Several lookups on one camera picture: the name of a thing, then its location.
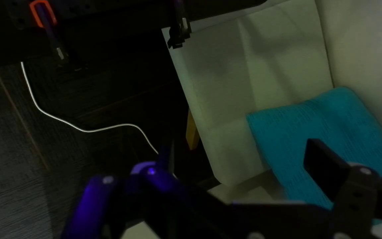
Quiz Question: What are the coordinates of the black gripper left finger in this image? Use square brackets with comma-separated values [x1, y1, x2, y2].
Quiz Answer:
[60, 163, 226, 239]

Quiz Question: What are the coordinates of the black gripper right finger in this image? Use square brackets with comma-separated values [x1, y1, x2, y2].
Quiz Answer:
[303, 139, 382, 239]

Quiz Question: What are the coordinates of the teal cushion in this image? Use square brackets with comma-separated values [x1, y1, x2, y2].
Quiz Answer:
[246, 88, 382, 221]

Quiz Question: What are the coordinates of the white armchair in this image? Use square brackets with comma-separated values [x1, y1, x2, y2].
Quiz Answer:
[169, 0, 382, 206]

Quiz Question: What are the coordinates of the orange black clamp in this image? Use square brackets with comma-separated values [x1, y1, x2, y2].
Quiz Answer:
[27, 0, 80, 72]

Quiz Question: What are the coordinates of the white cable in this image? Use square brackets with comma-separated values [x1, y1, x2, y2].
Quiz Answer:
[18, 60, 161, 157]

